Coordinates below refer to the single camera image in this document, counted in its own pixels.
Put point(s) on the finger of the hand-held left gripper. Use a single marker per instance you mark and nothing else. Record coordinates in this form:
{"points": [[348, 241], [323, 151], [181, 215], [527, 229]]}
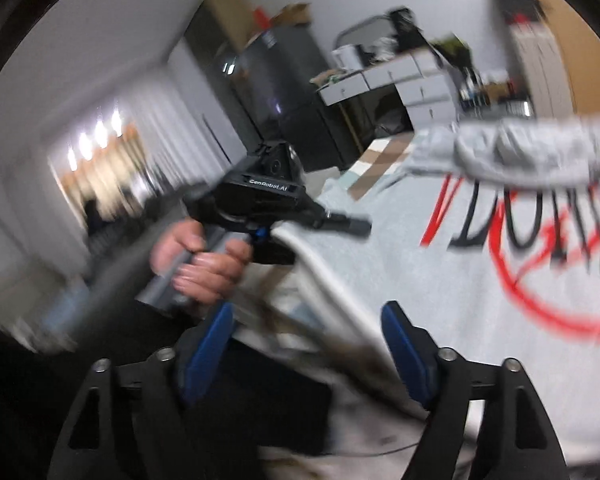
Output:
{"points": [[345, 222]]}

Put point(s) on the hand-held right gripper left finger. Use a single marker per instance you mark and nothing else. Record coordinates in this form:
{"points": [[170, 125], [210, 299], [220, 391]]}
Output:
{"points": [[210, 350]]}

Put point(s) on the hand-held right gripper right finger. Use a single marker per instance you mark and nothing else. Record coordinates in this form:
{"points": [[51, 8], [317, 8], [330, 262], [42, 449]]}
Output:
{"points": [[405, 355]]}

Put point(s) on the grey hoodie with red print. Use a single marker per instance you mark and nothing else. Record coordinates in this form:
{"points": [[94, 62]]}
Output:
{"points": [[430, 285]]}

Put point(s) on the person's left forearm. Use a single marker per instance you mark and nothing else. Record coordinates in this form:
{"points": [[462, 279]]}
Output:
{"points": [[115, 280]]}

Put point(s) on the person's left hand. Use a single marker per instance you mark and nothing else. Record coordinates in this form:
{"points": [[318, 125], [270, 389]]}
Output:
{"points": [[200, 265]]}

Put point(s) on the plaid bed sheet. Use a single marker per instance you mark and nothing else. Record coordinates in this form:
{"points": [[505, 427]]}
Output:
{"points": [[375, 160]]}

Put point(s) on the dark wardrobe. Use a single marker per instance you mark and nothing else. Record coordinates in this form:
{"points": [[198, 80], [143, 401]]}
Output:
{"points": [[280, 85]]}

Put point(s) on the black bag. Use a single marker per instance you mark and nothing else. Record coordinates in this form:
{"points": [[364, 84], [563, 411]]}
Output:
{"points": [[385, 110]]}

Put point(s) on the white drawer desk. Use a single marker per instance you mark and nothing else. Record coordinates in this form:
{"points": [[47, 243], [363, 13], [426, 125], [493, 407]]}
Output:
{"points": [[405, 85]]}

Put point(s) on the white kettle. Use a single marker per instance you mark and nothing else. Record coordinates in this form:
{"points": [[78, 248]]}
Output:
{"points": [[345, 55]]}

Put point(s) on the cardboard box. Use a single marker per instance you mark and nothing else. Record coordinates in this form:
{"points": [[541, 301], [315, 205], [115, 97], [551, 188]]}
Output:
{"points": [[292, 12]]}

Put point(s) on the person's dark pants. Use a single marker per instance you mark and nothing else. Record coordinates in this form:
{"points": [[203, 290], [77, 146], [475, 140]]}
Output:
{"points": [[20, 385]]}

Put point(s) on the arched mirror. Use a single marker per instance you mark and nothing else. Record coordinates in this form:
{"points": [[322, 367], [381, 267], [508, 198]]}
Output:
{"points": [[365, 30]]}

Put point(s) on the white suitcase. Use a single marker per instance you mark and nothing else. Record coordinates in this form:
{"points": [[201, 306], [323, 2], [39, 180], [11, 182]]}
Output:
{"points": [[540, 60]]}

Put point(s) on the black shoe box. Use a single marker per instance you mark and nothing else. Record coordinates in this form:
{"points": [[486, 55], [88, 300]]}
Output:
{"points": [[515, 0]]}

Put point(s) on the wooden door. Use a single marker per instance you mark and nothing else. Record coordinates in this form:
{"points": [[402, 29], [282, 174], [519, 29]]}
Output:
{"points": [[575, 25]]}

